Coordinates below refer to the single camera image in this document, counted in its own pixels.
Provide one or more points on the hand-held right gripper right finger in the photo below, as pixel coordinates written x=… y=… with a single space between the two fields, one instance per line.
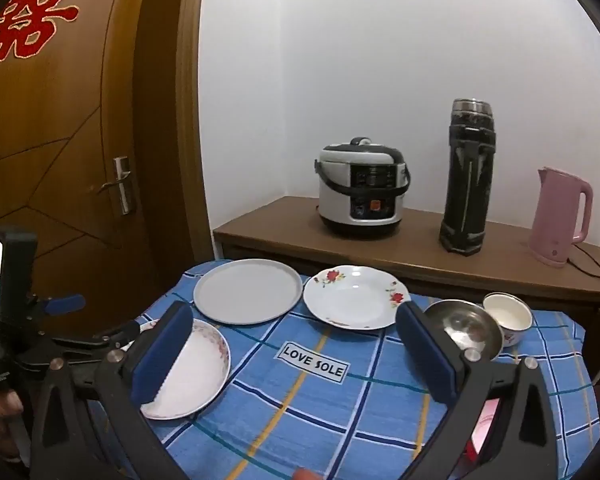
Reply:
x=427 y=355

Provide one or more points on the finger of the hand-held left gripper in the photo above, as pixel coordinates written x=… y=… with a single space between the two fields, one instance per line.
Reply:
x=125 y=331
x=65 y=304

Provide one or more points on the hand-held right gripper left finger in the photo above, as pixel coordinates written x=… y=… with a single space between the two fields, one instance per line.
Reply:
x=162 y=355

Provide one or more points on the white plate with red rim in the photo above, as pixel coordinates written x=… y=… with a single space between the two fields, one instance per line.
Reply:
x=200 y=365

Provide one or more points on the stainless steel bowl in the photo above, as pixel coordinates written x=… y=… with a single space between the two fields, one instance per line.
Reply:
x=460 y=320

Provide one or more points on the white plate with red flowers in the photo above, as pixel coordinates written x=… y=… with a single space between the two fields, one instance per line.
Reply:
x=355 y=300

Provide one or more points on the white enamel bowl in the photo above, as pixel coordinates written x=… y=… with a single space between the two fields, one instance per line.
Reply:
x=510 y=312

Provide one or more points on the plain grey plate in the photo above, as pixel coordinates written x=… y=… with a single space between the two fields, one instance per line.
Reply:
x=245 y=290

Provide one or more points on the red pink object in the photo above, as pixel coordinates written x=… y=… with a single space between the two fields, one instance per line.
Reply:
x=482 y=430

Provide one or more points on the blue plaid cloth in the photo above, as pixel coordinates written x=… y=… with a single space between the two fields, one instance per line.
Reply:
x=305 y=410

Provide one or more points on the wooden door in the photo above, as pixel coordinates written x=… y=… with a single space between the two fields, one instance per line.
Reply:
x=55 y=110

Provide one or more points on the brown wooden cabinet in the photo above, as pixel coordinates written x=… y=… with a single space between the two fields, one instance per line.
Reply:
x=280 y=230

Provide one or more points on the tall black thermos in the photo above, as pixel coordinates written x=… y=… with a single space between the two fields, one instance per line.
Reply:
x=465 y=185

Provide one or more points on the white black rice cooker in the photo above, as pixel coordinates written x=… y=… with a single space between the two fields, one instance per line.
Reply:
x=340 y=195

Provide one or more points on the pink electric kettle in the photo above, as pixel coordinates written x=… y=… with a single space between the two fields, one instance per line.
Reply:
x=555 y=210

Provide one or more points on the red paper door decoration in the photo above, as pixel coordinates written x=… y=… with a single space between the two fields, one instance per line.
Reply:
x=60 y=11

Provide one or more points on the wooden door frame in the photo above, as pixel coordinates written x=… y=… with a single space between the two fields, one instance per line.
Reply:
x=180 y=110

